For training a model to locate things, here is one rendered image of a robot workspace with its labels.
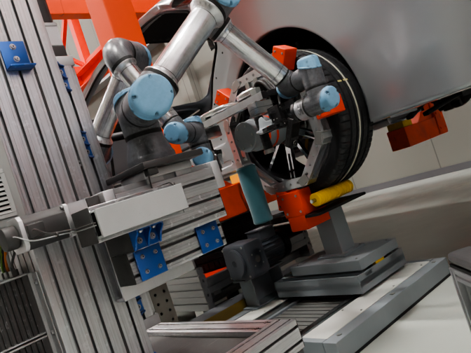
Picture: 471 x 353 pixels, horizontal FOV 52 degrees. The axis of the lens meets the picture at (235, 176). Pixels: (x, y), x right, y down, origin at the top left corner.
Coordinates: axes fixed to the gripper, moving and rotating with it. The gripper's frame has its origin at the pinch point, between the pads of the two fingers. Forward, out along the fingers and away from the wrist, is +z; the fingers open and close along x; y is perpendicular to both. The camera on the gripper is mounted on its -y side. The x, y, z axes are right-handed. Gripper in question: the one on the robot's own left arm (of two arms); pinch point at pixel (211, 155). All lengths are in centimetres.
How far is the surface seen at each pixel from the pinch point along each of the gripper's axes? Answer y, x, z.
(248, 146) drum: 1.9, 16.6, -8.2
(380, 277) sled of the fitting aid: 72, 51, 0
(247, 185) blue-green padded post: 17.2, 10.3, 0.8
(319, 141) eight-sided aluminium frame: 9.6, 43.8, -15.3
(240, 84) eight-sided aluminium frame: -26.2, 21.7, 7.3
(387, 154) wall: 42, 169, 422
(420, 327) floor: 83, 54, -36
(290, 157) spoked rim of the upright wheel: 11.9, 32.4, 13.0
